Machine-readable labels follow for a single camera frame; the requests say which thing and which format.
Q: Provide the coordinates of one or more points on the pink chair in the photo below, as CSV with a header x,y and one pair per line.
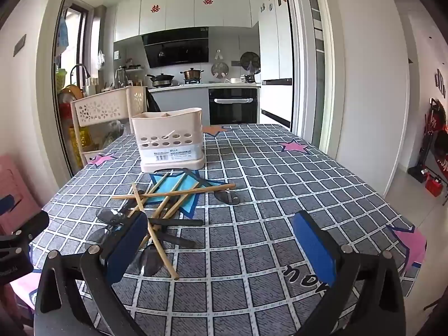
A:
x,y
17,182

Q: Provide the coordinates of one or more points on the copper cooking pot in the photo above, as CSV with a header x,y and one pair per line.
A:
x,y
192,74

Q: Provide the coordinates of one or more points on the grey kitchen counter cabinet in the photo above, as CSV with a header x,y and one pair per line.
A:
x,y
182,98

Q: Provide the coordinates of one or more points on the black plastic bag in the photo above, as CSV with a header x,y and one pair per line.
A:
x,y
153,102

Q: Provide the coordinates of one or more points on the dark wall frames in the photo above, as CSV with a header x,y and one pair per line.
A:
x,y
440,82

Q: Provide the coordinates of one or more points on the black built-in oven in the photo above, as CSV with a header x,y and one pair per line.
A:
x,y
232,110

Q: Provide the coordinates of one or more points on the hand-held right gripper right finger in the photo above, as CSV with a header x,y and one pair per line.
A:
x,y
315,248

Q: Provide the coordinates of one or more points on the grey checked star tablecloth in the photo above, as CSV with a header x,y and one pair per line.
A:
x,y
280,189

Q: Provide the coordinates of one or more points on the red black floor rack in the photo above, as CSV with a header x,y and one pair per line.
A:
x,y
435,140

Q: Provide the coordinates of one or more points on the white upper cabinets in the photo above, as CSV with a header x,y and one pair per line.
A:
x,y
182,10

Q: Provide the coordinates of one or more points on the spice rack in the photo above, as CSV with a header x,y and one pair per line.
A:
x,y
134,75

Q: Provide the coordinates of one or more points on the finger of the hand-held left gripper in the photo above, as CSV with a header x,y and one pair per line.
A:
x,y
31,222
6,204

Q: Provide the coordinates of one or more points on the round dark wall rack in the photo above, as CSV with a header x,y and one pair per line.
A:
x,y
250,59

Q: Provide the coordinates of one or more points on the yellow oil bottle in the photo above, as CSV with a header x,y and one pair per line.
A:
x,y
76,143

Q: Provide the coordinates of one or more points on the steel kitchen faucet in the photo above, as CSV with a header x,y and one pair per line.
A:
x,y
82,68

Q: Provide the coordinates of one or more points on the glass sliding door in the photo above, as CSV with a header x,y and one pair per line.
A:
x,y
315,59

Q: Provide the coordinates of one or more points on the wall light switch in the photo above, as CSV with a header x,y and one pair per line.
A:
x,y
20,45

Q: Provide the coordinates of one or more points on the red box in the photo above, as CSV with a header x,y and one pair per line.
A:
x,y
434,187

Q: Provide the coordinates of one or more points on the wooden chopstick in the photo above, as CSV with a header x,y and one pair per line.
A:
x,y
182,203
181,183
157,238
196,189
157,183

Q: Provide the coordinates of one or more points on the black range hood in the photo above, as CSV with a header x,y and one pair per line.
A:
x,y
175,49

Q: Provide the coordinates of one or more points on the beige plastic utensil holder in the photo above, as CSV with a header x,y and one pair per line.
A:
x,y
168,140

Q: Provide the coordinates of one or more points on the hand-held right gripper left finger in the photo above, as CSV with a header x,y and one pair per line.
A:
x,y
127,245

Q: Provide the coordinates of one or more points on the round wall trivet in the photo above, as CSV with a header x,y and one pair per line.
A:
x,y
219,70

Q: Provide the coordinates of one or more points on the beige plastic storage trolley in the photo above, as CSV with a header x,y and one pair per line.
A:
x,y
105,108

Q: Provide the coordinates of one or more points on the black wok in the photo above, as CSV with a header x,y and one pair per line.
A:
x,y
161,77

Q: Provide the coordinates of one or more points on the white refrigerator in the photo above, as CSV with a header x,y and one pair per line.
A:
x,y
276,59

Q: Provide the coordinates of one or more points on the white rice cooker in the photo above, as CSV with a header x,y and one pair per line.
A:
x,y
257,77

